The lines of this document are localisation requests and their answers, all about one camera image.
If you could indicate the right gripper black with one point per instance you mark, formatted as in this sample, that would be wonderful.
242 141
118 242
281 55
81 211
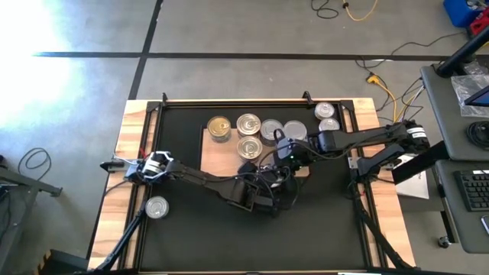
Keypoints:
292 151

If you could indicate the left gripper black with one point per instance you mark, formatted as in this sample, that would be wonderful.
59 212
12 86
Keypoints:
260 195

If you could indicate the green white label can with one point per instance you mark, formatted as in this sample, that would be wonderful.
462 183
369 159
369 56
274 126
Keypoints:
295 129

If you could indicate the blue rim silver can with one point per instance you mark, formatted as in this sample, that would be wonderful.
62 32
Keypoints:
268 129

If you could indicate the gold lid seafood can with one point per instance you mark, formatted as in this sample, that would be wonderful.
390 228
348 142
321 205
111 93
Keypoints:
219 127
249 148

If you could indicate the pale gold lid can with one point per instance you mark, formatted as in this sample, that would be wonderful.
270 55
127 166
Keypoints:
248 124

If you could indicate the red label seafood can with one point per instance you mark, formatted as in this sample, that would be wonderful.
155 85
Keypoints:
329 124

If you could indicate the wooden cutting board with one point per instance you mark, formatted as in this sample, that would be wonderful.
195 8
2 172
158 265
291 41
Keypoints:
217 160

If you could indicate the yellow blue label can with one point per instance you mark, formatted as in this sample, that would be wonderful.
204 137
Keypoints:
324 110
157 207

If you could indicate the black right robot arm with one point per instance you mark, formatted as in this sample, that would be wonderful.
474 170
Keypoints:
363 137

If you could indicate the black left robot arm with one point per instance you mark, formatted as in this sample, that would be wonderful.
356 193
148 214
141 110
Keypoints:
202 179

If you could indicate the black table mat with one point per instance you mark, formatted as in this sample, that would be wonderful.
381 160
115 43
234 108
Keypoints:
244 237

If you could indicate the white paper sheet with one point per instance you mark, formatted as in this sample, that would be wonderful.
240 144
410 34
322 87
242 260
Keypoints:
416 187

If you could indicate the black desk beam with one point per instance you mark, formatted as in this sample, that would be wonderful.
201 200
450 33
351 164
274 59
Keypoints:
420 166

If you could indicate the grey desk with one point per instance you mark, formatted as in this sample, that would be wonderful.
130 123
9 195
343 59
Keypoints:
458 114
451 214

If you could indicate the desk caster wheel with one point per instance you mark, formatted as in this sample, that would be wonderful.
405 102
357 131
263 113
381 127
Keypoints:
444 241

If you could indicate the black keyboard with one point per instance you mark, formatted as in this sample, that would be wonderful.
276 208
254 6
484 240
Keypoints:
473 191

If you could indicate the clear plastic bag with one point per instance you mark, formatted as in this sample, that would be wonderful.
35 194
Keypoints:
466 91

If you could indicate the blue screen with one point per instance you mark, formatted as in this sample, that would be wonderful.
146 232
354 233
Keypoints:
479 98

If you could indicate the black monitor pole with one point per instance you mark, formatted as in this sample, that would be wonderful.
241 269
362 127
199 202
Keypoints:
462 53

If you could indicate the black box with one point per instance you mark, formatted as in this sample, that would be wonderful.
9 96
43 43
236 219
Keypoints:
63 263

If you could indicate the blue bin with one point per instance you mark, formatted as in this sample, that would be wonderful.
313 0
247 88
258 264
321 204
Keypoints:
460 11

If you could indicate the grey metal stand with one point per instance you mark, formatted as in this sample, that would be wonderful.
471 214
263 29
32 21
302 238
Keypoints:
38 187

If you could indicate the red container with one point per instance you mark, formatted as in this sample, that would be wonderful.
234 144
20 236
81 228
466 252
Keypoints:
479 26

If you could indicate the black frame clamp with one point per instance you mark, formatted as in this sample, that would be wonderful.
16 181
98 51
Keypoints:
307 96
165 98

